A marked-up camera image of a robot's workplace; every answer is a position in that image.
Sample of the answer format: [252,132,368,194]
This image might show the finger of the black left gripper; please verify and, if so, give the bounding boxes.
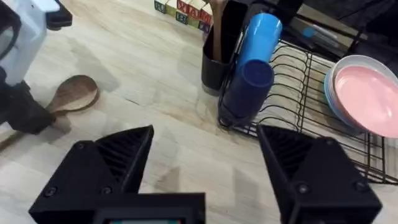
[0,67,56,135]

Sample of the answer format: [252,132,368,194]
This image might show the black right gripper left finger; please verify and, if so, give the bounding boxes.
[28,124,155,224]

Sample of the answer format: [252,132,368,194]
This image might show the pale grey plate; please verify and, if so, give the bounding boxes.
[329,54,398,131]

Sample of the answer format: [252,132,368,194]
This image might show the blue plate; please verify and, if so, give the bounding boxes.
[323,68,364,133]

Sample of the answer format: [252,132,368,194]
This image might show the black wire dish rack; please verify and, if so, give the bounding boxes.
[216,29,398,185]

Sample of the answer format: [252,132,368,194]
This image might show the pink plate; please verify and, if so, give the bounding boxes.
[333,64,398,139]

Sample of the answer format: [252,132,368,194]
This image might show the wooden spoon with round bowl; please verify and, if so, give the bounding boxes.
[0,74,100,152]

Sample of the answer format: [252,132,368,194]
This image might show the wooden spoon handle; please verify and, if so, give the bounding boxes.
[208,0,230,62]

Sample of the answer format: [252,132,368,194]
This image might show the toy blocks on green board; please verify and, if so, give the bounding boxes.
[154,0,214,34]

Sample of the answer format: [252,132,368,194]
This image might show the light blue cup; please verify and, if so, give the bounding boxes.
[235,12,284,77]

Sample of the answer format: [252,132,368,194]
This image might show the dark box with tools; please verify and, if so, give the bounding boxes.
[287,2,369,62]

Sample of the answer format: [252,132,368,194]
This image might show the dark blue cup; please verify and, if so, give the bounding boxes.
[221,59,275,126]

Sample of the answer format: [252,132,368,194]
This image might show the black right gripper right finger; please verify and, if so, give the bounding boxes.
[256,124,384,224]

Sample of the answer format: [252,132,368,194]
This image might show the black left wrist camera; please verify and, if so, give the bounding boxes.
[45,0,73,31]

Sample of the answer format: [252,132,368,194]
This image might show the black cutlery holder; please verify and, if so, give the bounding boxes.
[201,0,249,95]

